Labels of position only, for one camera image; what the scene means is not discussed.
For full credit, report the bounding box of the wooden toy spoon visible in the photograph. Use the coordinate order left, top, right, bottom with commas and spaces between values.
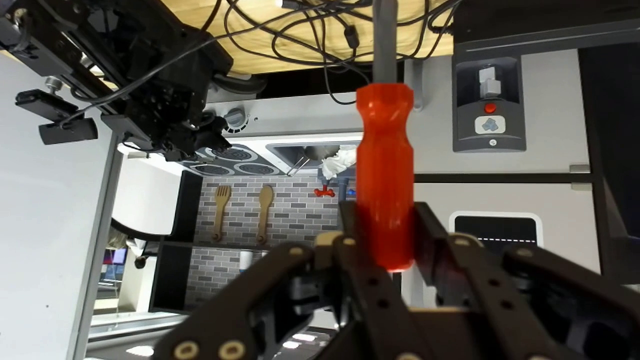
256, 183, 277, 247
212, 185, 234, 244

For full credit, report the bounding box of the black clamp mount assembly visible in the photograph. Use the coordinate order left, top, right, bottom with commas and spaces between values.
0, 0, 236, 164

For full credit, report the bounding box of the black box with red patch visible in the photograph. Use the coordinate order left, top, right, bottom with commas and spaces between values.
14, 89, 88, 124

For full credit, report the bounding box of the white cabinet machine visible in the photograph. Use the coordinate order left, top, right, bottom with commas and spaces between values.
397, 19, 640, 316

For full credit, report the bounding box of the black cable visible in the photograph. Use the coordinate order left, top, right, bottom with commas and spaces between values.
217, 0, 376, 109
267, 0, 462, 66

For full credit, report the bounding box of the white toy kitchen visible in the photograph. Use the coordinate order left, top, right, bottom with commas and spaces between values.
107, 91, 416, 319

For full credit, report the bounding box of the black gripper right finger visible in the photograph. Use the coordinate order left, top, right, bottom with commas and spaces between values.
412, 200, 640, 360

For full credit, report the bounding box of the red handled screwdriver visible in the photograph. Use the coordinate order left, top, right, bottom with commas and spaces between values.
352, 0, 418, 275

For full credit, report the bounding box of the whiteboard with aluminium frame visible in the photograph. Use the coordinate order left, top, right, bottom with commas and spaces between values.
0, 51, 126, 360

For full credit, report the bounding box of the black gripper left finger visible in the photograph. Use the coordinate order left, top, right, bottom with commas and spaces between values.
150, 199, 409, 360

